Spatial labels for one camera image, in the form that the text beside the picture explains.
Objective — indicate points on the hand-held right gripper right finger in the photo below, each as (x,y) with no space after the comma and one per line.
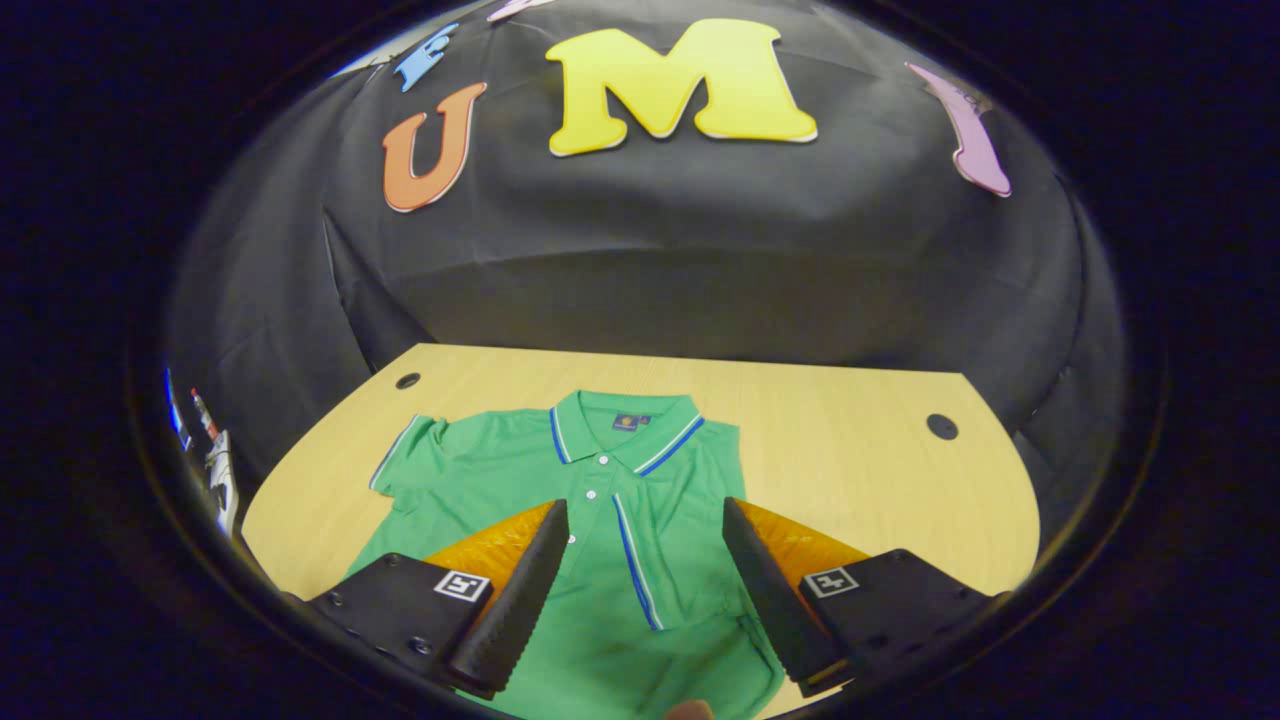
(775,600)

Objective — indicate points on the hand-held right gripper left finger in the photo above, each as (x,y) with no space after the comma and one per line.
(515,610)

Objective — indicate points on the black backdrop cloth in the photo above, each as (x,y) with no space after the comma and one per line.
(700,250)

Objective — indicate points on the white and red equipment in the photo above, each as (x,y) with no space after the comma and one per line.
(220,470)

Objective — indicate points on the green T-shirt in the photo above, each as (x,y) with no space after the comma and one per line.
(480,470)

